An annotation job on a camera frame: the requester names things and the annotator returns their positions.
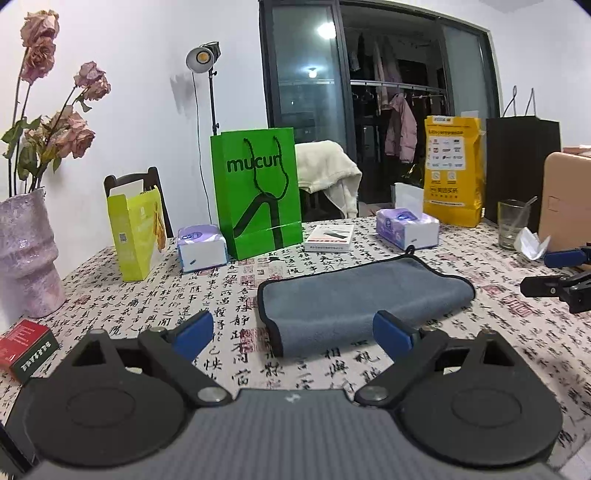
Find studio light on stand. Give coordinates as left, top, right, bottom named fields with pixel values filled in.
left=185, top=40, right=223, bottom=137

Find pink hanging jacket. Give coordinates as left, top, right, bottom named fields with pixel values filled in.
left=385, top=93, right=418, bottom=163

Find clear drinking glass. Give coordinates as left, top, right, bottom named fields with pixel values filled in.
left=497, top=196, right=538, bottom=250

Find dark chair behind table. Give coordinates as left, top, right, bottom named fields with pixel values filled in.
left=300, top=189, right=342, bottom=222

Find purple tissue pack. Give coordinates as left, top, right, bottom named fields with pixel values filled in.
left=176, top=225, right=229, bottom=273
left=376, top=183, right=440, bottom=250

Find pink speckled vase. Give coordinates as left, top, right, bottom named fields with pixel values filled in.
left=1, top=188, right=65, bottom=319

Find calligraphy print tablecloth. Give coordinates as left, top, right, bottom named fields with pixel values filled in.
left=0, top=215, right=591, bottom=480

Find red and green box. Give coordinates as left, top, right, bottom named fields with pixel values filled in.
left=0, top=319, right=59, bottom=384

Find pink suitcase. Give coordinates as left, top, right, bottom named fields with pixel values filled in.
left=538, top=152, right=591, bottom=252

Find cream garment on chair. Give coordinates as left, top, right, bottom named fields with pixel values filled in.
left=294, top=140, right=363, bottom=219

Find yellow printed paper bag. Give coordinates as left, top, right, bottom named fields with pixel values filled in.
left=424, top=116, right=484, bottom=228

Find yellow-green paper bag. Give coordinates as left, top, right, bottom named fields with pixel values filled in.
left=107, top=187, right=168, bottom=282

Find purple tissue pack left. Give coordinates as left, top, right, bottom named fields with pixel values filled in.
left=176, top=225, right=229, bottom=273

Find white product box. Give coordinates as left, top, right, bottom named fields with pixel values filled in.
left=304, top=225, right=355, bottom=253

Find dried pink roses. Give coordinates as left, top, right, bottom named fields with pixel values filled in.
left=0, top=9, right=112, bottom=197

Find green mucun paper bag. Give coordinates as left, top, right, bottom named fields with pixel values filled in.
left=211, top=127, right=303, bottom=260

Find black sliding glass door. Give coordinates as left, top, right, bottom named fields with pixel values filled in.
left=259, top=1, right=500, bottom=204

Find purple tissue pack right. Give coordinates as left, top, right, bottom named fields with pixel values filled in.
left=376, top=183, right=440, bottom=250

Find dark wooden chair left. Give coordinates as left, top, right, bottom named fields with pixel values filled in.
left=103, top=166, right=174, bottom=239

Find grey microfibre towel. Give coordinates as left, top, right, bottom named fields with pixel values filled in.
left=256, top=246, right=476, bottom=358

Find crumpled white tissue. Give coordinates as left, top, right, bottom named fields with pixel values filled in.
left=513, top=227, right=551, bottom=261

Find black paper bag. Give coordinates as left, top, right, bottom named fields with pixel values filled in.
left=485, top=114, right=561, bottom=223

